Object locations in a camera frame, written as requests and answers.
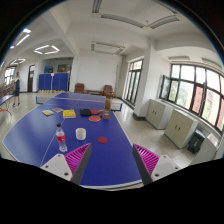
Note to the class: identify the right brown armchair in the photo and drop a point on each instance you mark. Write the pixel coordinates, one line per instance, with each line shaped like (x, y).
(108, 91)

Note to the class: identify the brown armchair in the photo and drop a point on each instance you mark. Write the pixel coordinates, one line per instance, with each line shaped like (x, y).
(108, 91)
(79, 88)

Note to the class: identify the clear plastic water bottle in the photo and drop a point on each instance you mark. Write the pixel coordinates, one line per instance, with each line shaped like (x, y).
(60, 135)

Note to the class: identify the red table tennis paddle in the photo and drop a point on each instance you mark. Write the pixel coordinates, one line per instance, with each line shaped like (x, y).
(94, 118)

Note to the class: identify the near beige cabinet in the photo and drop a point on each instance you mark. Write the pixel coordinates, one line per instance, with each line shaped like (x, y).
(180, 128)

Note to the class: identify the black table tennis paddle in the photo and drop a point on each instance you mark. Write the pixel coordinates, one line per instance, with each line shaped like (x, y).
(85, 112)

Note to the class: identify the small red round coaster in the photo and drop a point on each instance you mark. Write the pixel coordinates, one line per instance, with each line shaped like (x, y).
(102, 140)

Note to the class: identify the yellow book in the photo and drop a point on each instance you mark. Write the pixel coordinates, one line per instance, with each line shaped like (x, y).
(69, 113)

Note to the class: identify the grey booklet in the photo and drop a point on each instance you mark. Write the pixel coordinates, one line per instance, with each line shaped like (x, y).
(57, 109)

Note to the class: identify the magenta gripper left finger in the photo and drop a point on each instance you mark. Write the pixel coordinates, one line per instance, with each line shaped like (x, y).
(70, 166)

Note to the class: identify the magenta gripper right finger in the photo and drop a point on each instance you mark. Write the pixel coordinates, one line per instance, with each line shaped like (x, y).
(151, 166)

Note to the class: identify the far beige cabinet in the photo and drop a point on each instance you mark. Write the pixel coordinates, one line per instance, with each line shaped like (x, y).
(158, 114)

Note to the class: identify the yellow and blue booklet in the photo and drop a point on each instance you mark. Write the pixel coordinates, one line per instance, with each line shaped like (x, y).
(47, 112)

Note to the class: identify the beige cabinet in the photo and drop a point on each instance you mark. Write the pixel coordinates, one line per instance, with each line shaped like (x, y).
(180, 128)
(158, 114)

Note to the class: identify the left brown armchair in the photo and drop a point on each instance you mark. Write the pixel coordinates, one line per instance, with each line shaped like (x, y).
(79, 88)

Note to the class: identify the black bin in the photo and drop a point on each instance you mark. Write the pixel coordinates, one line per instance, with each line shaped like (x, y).
(196, 141)

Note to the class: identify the folded blue table tennis table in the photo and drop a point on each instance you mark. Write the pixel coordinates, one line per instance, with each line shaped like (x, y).
(53, 81)

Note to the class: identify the red paddle behind black one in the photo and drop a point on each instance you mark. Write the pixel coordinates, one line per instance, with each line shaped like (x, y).
(95, 112)

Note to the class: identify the person in dark dress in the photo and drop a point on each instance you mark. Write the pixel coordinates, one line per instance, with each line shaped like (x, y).
(17, 89)

